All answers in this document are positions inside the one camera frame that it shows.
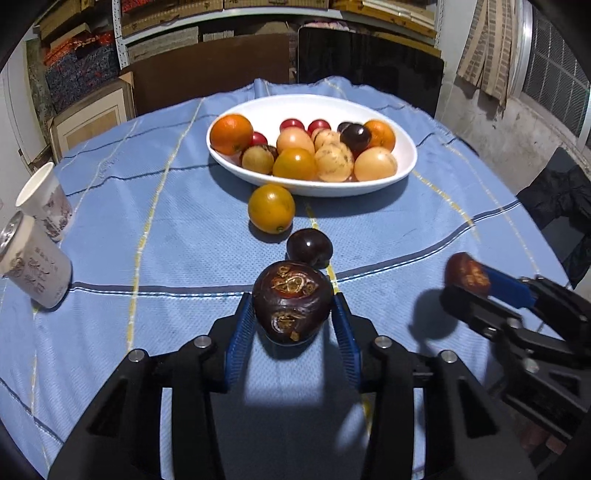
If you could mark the metal storage shelf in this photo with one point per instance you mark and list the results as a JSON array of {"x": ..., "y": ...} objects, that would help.
[{"x": 277, "y": 14}]

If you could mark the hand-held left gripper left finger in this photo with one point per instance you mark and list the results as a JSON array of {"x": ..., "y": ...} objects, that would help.
[{"x": 236, "y": 355}]

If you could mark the beige drink can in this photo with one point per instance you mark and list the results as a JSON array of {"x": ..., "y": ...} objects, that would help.
[{"x": 32, "y": 267}]

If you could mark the blue checked tablecloth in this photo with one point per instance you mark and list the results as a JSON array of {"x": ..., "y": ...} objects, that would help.
[{"x": 161, "y": 258}]

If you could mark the large red tomato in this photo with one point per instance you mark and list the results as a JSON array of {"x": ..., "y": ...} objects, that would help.
[{"x": 258, "y": 138}]

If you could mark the black cloth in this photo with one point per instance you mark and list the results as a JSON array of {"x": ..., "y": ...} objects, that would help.
[{"x": 561, "y": 194}]

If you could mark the greenish yellow orange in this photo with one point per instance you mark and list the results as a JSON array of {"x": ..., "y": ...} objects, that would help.
[{"x": 271, "y": 207}]

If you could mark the hanging cardboard strips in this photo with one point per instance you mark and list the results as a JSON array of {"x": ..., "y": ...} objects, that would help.
[{"x": 491, "y": 46}]

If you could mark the large pale yellow fruit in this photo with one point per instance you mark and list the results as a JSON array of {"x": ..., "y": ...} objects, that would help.
[{"x": 375, "y": 164}]

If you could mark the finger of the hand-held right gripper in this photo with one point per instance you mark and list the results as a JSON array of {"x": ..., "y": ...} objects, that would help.
[
  {"x": 471, "y": 311},
  {"x": 510, "y": 286}
]

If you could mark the large bright orange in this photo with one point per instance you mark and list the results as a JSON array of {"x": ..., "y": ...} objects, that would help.
[{"x": 231, "y": 134}]

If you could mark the small orange mandarin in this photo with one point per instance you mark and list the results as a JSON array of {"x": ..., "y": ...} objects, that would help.
[{"x": 381, "y": 134}]

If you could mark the window with metal grille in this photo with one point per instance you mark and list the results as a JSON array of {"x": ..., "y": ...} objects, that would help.
[{"x": 558, "y": 69}]

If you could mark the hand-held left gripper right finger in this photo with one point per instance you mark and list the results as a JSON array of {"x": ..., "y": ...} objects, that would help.
[{"x": 349, "y": 350}]

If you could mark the dark purple plum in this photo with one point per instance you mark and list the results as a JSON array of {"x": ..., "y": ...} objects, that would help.
[
  {"x": 308, "y": 248},
  {"x": 355, "y": 138}
]

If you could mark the brown board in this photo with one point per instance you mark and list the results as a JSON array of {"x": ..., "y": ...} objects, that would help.
[{"x": 203, "y": 69}]

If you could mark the wooden picture frame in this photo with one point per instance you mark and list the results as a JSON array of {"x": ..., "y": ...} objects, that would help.
[{"x": 92, "y": 115}]

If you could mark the large dark water chestnut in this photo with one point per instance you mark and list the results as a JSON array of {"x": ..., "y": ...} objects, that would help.
[{"x": 292, "y": 302}]

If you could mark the white oval plate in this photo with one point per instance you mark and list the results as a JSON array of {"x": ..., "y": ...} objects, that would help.
[{"x": 401, "y": 152}]

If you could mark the stack of patterned fabrics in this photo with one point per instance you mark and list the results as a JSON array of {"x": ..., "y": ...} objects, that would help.
[{"x": 78, "y": 62}]

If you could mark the small pale yellow fruit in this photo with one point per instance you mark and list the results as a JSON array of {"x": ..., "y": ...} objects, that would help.
[{"x": 326, "y": 137}]

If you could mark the tiny pale yellow fruit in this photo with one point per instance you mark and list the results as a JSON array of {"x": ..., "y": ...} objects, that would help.
[{"x": 256, "y": 159}]

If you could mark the white paper cup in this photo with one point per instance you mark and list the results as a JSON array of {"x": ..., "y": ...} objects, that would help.
[{"x": 48, "y": 198}]

